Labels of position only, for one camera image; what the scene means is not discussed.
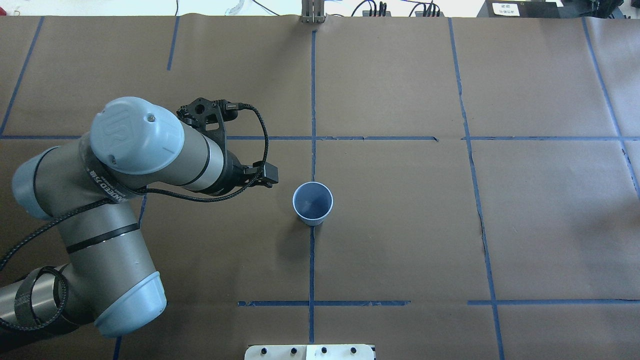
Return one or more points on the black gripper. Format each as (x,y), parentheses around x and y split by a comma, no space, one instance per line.
(233,176)

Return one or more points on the light blue ribbed cup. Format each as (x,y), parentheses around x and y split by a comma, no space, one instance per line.
(312,202)

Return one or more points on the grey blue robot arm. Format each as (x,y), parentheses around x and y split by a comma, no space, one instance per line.
(209,151)

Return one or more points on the black box with label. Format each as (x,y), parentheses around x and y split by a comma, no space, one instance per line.
(534,9)

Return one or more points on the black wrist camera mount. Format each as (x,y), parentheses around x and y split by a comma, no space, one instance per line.
(209,117)

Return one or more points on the aluminium frame post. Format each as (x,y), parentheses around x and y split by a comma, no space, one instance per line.
(312,12)

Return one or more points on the white camera post base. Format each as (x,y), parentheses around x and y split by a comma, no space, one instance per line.
(348,351)

